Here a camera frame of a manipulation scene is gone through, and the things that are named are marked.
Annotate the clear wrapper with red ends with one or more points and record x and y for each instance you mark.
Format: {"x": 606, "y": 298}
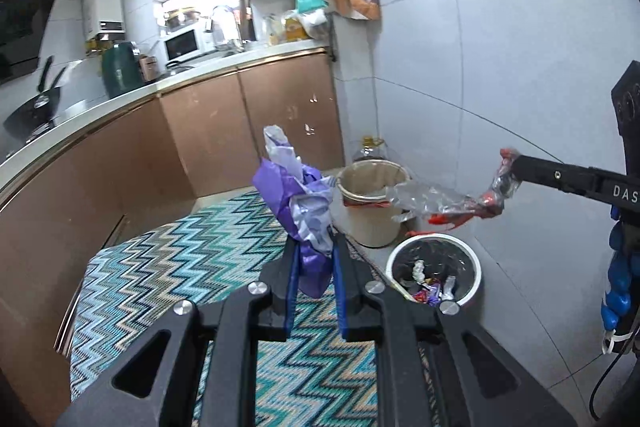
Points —
{"x": 430, "y": 202}

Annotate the yellow packet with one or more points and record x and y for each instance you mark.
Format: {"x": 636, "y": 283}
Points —
{"x": 295, "y": 29}

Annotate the cooking oil bottle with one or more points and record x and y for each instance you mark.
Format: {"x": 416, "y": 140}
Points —
{"x": 370, "y": 152}

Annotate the black range hood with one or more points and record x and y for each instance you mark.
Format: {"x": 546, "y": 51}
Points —
{"x": 25, "y": 7}

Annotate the white plastic bag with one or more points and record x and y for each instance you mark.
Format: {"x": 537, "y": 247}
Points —
{"x": 316, "y": 21}

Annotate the white microwave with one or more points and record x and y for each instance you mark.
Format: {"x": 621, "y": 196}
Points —
{"x": 182, "y": 44}

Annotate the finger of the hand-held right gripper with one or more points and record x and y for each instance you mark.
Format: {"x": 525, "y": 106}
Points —
{"x": 555, "y": 177}

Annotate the pile of crumpled wrappers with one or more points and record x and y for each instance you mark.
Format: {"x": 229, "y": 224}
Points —
{"x": 430, "y": 292}

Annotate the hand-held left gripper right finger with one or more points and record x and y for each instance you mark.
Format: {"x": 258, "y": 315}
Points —
{"x": 340, "y": 297}

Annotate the beige bucket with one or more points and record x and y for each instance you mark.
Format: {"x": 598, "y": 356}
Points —
{"x": 370, "y": 227}

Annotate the white kitchen countertop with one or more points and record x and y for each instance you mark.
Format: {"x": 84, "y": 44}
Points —
{"x": 125, "y": 94}

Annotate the person's right hand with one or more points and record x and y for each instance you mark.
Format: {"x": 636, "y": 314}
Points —
{"x": 620, "y": 277}

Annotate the metal pot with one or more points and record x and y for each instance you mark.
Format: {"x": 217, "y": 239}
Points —
{"x": 182, "y": 18}

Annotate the zigzag patterned tablecloth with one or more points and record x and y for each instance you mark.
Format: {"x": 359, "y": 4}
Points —
{"x": 150, "y": 267}

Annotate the black frying pan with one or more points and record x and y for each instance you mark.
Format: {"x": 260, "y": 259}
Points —
{"x": 30, "y": 112}

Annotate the brown kitchen cabinet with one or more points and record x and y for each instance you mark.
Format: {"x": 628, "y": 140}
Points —
{"x": 210, "y": 132}

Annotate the green kitchen appliance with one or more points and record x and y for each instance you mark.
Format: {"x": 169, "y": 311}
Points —
{"x": 122, "y": 72}

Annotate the white water heater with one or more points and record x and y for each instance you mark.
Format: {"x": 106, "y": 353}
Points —
{"x": 105, "y": 7}

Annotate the clear bottle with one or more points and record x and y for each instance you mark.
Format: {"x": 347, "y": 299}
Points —
{"x": 274, "y": 31}

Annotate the white trash bin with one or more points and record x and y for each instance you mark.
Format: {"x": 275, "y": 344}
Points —
{"x": 405, "y": 264}

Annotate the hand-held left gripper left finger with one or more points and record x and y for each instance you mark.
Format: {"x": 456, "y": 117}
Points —
{"x": 292, "y": 287}

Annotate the black wall plug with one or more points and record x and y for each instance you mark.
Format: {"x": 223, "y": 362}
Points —
{"x": 332, "y": 55}

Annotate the purple and clear plastic bag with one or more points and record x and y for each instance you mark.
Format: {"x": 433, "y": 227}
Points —
{"x": 285, "y": 187}

